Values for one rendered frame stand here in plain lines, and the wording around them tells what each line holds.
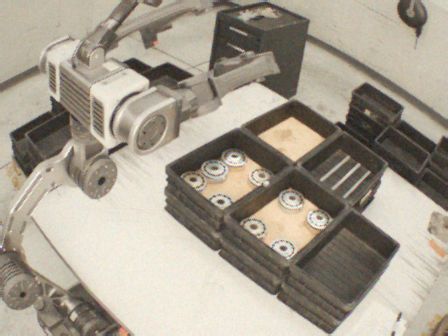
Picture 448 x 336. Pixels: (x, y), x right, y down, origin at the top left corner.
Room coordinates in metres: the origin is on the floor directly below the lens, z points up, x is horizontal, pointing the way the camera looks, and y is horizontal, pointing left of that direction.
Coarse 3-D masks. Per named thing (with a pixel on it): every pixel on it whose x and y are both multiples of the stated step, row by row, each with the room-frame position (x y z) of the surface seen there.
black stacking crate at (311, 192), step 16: (288, 176) 1.38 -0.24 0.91; (272, 192) 1.31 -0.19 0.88; (304, 192) 1.37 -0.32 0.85; (320, 192) 1.33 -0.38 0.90; (240, 208) 1.17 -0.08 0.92; (256, 208) 1.25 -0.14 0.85; (320, 208) 1.31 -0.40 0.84; (336, 208) 1.27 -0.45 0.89; (240, 240) 1.07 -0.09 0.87; (256, 256) 1.03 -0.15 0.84; (272, 272) 0.98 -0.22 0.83; (288, 272) 0.98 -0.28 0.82
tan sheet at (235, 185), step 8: (248, 160) 1.54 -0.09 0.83; (248, 168) 1.49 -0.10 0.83; (232, 176) 1.43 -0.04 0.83; (240, 176) 1.43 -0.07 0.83; (208, 184) 1.36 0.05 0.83; (216, 184) 1.37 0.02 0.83; (224, 184) 1.38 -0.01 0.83; (232, 184) 1.38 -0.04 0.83; (240, 184) 1.39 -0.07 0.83; (208, 192) 1.32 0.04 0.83; (216, 192) 1.33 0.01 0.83; (224, 192) 1.33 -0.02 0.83; (232, 192) 1.34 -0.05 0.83; (240, 192) 1.35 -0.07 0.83
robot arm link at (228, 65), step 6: (240, 54) 1.42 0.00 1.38; (246, 54) 1.38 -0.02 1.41; (252, 54) 1.38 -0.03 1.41; (228, 60) 1.66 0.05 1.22; (240, 60) 1.54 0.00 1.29; (222, 66) 1.62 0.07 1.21; (228, 66) 1.55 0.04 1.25; (234, 66) 1.48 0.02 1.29; (240, 66) 1.41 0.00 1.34; (222, 72) 1.65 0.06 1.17; (258, 78) 1.34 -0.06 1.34
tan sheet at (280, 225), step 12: (276, 204) 1.31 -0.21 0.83; (312, 204) 1.33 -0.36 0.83; (252, 216) 1.23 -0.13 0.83; (264, 216) 1.24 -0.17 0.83; (276, 216) 1.25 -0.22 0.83; (288, 216) 1.25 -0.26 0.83; (300, 216) 1.26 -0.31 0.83; (276, 228) 1.19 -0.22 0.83; (288, 228) 1.19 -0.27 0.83; (300, 228) 1.20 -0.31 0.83; (264, 240) 1.12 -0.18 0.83; (300, 240) 1.14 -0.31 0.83
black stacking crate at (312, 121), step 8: (288, 104) 1.87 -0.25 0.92; (296, 104) 1.91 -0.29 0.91; (280, 112) 1.83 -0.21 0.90; (288, 112) 1.88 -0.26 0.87; (296, 112) 1.90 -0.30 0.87; (304, 112) 1.88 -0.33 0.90; (312, 112) 1.85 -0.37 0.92; (264, 120) 1.74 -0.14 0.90; (272, 120) 1.79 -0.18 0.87; (280, 120) 1.84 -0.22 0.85; (304, 120) 1.87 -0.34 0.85; (312, 120) 1.84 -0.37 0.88; (320, 120) 1.82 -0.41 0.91; (248, 128) 1.65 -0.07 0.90; (256, 128) 1.70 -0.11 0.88; (264, 128) 1.75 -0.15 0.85; (312, 128) 1.84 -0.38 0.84; (320, 128) 1.81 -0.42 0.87; (328, 128) 1.78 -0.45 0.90; (336, 128) 1.76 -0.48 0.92; (320, 136) 1.80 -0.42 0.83; (328, 136) 1.78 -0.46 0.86
